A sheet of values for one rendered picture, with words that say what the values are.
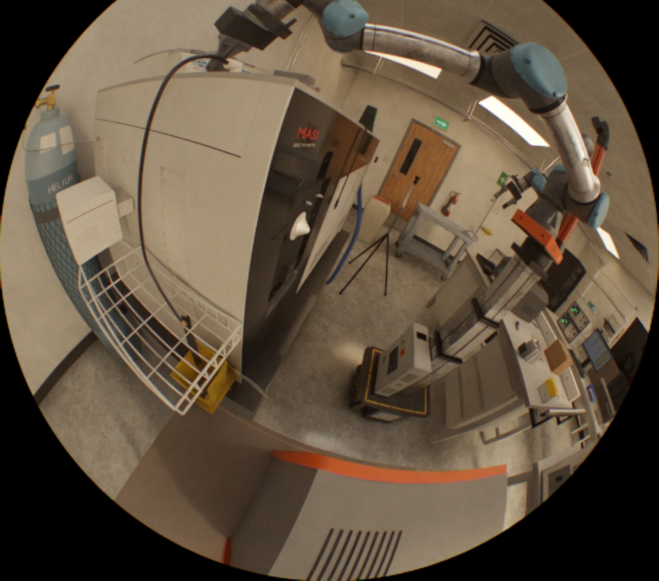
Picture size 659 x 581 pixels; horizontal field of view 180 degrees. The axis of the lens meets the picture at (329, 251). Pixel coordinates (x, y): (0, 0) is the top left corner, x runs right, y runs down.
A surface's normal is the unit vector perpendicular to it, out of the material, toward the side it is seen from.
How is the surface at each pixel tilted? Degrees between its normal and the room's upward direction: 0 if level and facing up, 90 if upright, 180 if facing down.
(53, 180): 90
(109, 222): 90
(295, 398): 0
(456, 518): 0
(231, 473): 0
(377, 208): 84
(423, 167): 90
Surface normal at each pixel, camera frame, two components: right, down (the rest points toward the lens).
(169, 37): 0.89, 0.44
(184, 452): 0.34, -0.78
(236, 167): -0.29, 0.45
